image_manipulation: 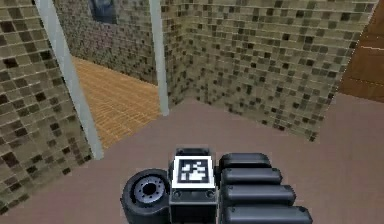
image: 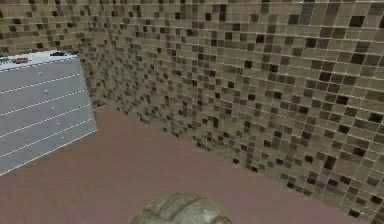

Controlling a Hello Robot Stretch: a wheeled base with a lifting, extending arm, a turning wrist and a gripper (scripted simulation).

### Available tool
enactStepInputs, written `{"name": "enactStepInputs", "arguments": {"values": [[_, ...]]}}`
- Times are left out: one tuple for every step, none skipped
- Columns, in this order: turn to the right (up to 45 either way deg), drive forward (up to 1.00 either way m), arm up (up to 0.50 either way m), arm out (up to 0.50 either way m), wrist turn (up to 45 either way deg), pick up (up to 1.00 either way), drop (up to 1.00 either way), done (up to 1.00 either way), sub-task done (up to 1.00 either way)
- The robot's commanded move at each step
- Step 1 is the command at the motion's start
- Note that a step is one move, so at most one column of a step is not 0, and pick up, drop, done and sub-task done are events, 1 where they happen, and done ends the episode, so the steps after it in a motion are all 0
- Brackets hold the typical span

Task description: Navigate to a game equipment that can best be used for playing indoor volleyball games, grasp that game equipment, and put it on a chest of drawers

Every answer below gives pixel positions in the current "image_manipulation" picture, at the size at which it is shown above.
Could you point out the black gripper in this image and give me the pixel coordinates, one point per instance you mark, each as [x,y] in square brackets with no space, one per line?
[146,195]

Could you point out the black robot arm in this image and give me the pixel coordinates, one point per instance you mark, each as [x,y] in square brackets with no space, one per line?
[233,193]

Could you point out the brown wooden room door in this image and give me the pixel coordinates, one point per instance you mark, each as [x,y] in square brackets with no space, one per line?
[365,63]

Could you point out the dark framed wall picture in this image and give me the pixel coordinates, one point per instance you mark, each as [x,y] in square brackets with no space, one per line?
[103,10]

